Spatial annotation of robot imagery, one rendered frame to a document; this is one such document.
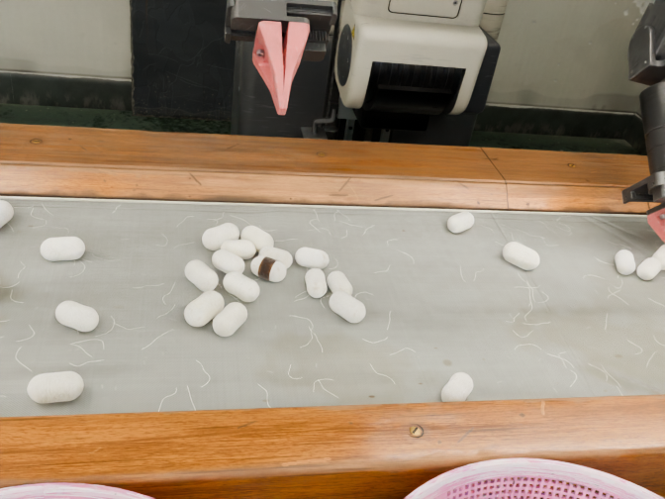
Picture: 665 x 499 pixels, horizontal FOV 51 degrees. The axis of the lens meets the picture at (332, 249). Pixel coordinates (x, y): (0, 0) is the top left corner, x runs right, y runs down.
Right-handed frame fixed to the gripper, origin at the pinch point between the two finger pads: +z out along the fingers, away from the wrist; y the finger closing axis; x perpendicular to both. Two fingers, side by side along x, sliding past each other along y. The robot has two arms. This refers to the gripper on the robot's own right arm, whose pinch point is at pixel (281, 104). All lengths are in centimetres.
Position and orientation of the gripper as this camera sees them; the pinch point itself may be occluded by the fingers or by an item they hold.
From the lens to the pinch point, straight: 66.0
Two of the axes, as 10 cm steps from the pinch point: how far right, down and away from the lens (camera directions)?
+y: 9.8, 0.1, 2.1
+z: 0.5, 9.7, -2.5
